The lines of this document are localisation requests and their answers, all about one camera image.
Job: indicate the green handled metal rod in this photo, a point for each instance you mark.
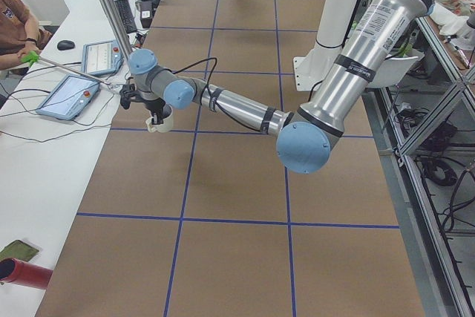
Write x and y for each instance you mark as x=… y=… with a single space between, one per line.
x=32 y=57

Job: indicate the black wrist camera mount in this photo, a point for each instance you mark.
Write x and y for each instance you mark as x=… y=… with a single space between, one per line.
x=129 y=94

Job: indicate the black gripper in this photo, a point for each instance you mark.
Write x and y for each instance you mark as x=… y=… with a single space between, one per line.
x=154 y=104

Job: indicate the far blue teach pendant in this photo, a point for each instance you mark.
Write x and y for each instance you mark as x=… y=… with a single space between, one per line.
x=101 y=58

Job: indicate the near blue teach pendant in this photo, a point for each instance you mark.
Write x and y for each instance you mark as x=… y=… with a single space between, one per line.
x=69 y=98

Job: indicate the green cloth pouch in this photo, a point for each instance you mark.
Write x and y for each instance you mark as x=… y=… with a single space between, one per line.
x=19 y=250

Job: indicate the white HOME mug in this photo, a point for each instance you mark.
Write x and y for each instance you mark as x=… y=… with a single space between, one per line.
x=168 y=121

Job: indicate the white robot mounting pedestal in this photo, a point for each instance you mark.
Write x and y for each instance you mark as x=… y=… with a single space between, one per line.
x=335 y=24

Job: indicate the aluminium frame post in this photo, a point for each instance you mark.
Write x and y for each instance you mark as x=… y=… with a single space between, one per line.
x=118 y=29

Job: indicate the aluminium frame rack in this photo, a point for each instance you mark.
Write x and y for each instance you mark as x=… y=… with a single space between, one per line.
x=427 y=122

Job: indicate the blue teach pendant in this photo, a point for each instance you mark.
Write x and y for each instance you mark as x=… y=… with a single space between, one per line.
x=69 y=98
x=101 y=58

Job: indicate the black keyboard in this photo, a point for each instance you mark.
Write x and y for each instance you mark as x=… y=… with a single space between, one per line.
x=126 y=15

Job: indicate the seated person brown shirt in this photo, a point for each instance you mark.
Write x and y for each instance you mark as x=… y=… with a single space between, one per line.
x=20 y=33

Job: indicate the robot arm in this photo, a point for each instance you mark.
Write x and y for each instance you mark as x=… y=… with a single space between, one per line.
x=347 y=59

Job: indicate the black computer mouse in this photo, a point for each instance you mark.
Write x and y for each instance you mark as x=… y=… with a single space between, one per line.
x=65 y=45

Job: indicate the red cylinder tube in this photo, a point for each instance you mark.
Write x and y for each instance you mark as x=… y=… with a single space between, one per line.
x=15 y=271

